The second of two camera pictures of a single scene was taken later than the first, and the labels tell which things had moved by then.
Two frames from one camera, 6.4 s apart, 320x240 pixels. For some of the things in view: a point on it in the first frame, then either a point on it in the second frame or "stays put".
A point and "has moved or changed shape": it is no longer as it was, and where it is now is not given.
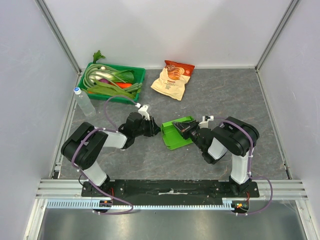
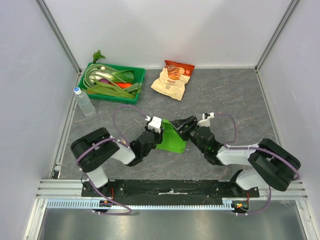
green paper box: (172, 137) has moved or changed shape
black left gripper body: (151, 125) → (158, 133)
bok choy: (125, 76) stays put
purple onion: (106, 81) stays put
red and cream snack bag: (173, 78) stays put
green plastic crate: (139, 75) stays put
